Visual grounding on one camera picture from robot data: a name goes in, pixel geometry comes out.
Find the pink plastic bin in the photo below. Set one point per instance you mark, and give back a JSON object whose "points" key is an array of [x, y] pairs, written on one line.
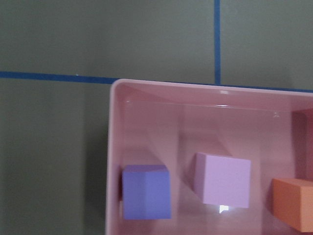
{"points": [[169, 123]]}

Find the orange foam block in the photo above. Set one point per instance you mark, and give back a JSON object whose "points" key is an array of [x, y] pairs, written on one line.
{"points": [[293, 202]]}

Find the light pink foam block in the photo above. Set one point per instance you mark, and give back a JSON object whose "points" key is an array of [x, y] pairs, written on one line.
{"points": [[220, 180]]}

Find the purple foam block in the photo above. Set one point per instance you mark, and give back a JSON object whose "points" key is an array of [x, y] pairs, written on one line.
{"points": [[146, 192]]}

